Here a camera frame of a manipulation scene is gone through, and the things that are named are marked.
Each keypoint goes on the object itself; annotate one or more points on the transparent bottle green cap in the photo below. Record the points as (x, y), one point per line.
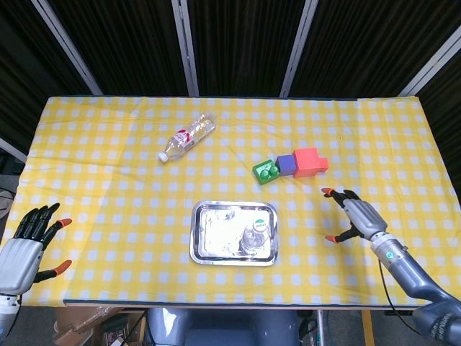
(254, 238)

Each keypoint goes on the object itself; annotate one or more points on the small red cube block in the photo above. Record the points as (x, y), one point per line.
(324, 165)

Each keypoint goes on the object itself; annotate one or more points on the large red cube block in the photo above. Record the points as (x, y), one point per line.
(308, 162)

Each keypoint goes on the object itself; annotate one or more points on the transparent bottle red label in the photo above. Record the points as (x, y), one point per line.
(187, 137)

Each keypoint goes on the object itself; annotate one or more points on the white partition frame post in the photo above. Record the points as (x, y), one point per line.
(430, 66)
(185, 47)
(299, 47)
(68, 47)
(12, 149)

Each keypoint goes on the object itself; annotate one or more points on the silver table leg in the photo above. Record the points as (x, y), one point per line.
(321, 328)

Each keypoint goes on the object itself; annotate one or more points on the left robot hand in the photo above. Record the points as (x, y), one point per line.
(18, 261)

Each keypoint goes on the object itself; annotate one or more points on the grey robot torso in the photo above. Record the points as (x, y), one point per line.
(223, 328)

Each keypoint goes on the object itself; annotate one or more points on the green building block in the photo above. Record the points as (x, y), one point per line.
(264, 173)

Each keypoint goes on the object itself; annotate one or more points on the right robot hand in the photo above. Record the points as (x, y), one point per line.
(365, 218)

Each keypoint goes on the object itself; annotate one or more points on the yellow table leg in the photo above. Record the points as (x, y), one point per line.
(367, 328)

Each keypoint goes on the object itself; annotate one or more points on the metal tray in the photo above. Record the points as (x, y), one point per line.
(219, 234)

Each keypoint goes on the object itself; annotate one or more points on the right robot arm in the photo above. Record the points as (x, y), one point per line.
(407, 266)

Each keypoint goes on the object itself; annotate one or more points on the purple cube block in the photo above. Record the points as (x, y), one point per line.
(287, 164)

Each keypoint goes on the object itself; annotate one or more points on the yellow checkered tablecloth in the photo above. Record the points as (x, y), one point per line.
(108, 198)

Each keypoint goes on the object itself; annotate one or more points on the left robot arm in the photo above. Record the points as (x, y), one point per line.
(7, 311)

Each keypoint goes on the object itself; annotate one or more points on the cardboard box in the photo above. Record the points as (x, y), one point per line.
(77, 324)

